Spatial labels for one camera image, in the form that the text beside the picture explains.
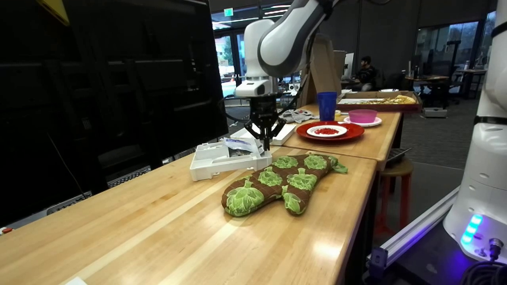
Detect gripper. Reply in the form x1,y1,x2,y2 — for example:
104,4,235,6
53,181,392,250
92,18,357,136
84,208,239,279
243,94,287,152

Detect flat white box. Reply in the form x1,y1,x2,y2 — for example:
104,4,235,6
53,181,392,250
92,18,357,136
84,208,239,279
231,123,297,146

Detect clear plastic bag packet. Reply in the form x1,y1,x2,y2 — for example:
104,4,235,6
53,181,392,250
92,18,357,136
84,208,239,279
223,137,265,158

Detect grey crumpled cloth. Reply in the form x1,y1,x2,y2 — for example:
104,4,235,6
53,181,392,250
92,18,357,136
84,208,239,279
279,109,320,124

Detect small white plate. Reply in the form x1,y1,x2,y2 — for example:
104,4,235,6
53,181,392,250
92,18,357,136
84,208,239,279
306,125,348,138

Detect brown green oven mitt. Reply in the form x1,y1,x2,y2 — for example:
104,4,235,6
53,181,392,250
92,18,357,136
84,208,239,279
221,153,349,217

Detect white moulded packaging tray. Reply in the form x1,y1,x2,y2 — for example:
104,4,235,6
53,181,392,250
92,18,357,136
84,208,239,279
189,141,273,182

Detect blue plastic cup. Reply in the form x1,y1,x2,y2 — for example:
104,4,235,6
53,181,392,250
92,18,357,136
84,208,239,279
317,91,338,122

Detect glass entrance doors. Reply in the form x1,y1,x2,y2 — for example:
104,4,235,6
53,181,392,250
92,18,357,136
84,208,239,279
212,6,302,98

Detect upright cardboard sheet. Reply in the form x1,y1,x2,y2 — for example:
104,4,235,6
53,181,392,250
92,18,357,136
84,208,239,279
297,33,347,108

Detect red plate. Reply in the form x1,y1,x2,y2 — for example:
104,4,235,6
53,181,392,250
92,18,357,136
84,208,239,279
296,120,365,142

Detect pink bowl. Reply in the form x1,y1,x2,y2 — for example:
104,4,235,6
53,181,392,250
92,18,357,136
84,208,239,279
348,109,378,124

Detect white plate with pink rim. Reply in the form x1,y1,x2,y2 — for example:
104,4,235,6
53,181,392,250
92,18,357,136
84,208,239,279
343,116,383,128

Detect person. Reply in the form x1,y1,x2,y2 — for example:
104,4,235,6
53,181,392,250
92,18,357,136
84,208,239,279
350,55,377,92

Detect open cardboard pizza box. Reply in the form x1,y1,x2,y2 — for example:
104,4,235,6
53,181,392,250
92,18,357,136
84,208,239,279
337,91,423,114

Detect pizza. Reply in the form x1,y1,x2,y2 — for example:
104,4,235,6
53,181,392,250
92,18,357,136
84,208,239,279
356,95,417,106

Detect black keyboard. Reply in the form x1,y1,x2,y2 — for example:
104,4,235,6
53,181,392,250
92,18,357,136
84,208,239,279
386,147,413,167

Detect wooden stool with red legs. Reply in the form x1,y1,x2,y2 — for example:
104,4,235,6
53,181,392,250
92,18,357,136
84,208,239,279
375,158,415,235

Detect large black screen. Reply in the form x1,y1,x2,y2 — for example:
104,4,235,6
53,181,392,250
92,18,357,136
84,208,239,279
0,0,229,229

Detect background desk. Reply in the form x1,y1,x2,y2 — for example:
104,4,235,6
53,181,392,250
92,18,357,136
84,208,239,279
405,74,451,108

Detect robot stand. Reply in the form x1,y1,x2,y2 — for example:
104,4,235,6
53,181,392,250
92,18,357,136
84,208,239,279
362,186,507,285

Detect window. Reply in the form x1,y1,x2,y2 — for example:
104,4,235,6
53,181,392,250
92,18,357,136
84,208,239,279
415,11,496,76

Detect coil of black cable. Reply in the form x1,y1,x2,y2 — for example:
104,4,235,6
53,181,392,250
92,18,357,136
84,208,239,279
459,260,507,285

